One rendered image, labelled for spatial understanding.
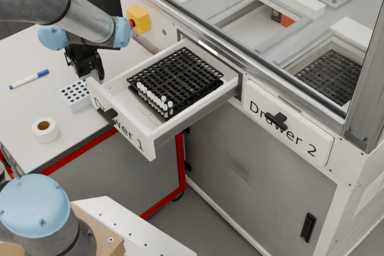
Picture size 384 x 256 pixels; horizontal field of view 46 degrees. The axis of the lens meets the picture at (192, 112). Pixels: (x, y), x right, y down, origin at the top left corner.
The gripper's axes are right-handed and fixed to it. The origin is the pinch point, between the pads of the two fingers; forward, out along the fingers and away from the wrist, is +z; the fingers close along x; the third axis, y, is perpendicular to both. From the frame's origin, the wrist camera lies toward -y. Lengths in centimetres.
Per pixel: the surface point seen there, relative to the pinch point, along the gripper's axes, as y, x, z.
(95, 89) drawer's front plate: 6.8, 12.6, -10.4
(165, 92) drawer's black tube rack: -8.5, 24.7, -8.6
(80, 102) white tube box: 8.2, 1.3, 2.4
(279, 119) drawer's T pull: -24, 53, -10
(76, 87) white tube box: 6.1, -4.6, 1.6
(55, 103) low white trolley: 13.6, -6.1, 5.4
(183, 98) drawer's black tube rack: -10.9, 30.0, -8.6
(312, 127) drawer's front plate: -28, 61, -11
